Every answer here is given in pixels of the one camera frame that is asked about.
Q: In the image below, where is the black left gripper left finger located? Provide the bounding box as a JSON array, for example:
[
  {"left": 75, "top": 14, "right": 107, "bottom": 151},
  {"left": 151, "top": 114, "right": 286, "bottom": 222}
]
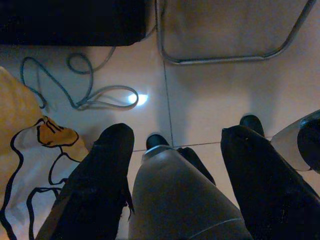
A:
[{"left": 34, "top": 123, "right": 136, "bottom": 240}]

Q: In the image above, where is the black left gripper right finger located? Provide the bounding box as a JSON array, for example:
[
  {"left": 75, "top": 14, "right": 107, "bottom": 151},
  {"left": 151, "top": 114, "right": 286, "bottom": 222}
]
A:
[{"left": 220, "top": 124, "right": 320, "bottom": 240}]

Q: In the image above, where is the yellow egg-print blanket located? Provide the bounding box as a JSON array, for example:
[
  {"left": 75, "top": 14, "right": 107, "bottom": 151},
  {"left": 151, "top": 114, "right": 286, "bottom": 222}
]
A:
[{"left": 0, "top": 66, "right": 90, "bottom": 240}]

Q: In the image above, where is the silver left robot leg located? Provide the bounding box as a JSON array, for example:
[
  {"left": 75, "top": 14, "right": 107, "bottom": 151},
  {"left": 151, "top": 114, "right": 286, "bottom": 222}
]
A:
[{"left": 128, "top": 134, "right": 253, "bottom": 240}]

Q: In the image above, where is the blue-grey cable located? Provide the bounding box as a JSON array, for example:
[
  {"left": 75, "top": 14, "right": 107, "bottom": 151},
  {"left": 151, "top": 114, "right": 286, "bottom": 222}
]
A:
[{"left": 19, "top": 46, "right": 140, "bottom": 111}]

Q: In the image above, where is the metal tube chair frame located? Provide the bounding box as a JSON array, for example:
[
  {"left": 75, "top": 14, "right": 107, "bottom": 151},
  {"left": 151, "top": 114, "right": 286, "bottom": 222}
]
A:
[{"left": 154, "top": 0, "right": 317, "bottom": 65}]

